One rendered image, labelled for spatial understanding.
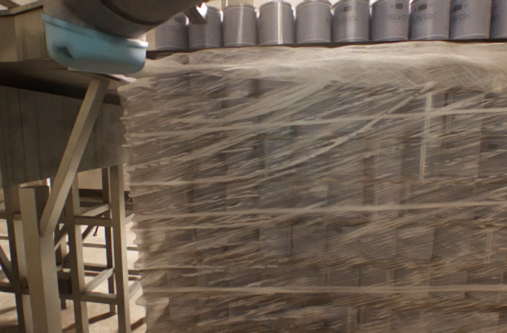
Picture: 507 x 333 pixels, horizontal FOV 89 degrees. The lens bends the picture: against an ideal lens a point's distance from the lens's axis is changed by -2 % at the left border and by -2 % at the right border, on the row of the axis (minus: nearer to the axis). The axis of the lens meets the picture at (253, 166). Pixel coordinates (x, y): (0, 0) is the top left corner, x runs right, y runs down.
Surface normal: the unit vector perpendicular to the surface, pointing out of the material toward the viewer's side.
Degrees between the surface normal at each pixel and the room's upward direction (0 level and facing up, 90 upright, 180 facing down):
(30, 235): 90
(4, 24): 90
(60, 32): 93
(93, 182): 90
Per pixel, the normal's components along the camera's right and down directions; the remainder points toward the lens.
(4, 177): 0.99, 0.04
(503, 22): -0.75, 0.09
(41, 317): -0.10, 0.12
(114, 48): 0.71, 0.16
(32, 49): -0.38, 0.11
